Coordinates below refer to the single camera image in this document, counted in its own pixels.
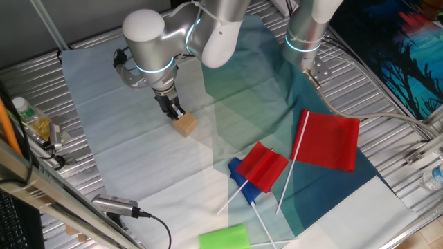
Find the silver ribbed camera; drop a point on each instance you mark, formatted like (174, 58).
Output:
(114, 204)

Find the colourful painted poster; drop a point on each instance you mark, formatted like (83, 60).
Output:
(408, 58)

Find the small red flag white stick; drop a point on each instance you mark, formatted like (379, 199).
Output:
(261, 167)

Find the black keyboard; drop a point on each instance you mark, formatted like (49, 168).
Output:
(14, 224)

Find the thin silver rod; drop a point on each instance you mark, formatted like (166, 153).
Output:
(48, 24)

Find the teal and white patterned cloth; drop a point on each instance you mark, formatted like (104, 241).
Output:
(138, 145)

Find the wrist camera with silver bracket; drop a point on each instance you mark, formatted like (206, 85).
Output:
(119, 57)

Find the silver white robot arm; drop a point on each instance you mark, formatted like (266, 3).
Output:
(152, 38)

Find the black clamp tool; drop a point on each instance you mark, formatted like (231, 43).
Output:
(60, 161)

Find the orange pole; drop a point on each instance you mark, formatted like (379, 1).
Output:
(7, 128)

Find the aluminium profile bracket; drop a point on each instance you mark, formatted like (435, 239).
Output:
(425, 148)

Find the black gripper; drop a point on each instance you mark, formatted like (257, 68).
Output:
(166, 98)

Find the tiny wooden cube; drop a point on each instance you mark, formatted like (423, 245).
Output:
(72, 230)
(82, 238)

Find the blue flag white stick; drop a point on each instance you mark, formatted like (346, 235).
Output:
(251, 197)

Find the light wooden cube block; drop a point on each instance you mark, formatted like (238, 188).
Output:
(187, 126)

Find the large red flag white stick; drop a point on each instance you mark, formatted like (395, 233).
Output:
(328, 141)

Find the bottle with yellow liquid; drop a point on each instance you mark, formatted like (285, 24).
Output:
(27, 112)

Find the aluminium frame beam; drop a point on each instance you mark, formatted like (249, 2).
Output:
(52, 193)

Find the green flag white stick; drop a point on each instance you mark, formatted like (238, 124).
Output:
(225, 238)

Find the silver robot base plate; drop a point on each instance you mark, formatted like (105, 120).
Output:
(322, 71)

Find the clear water bottle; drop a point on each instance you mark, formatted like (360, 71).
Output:
(434, 178)

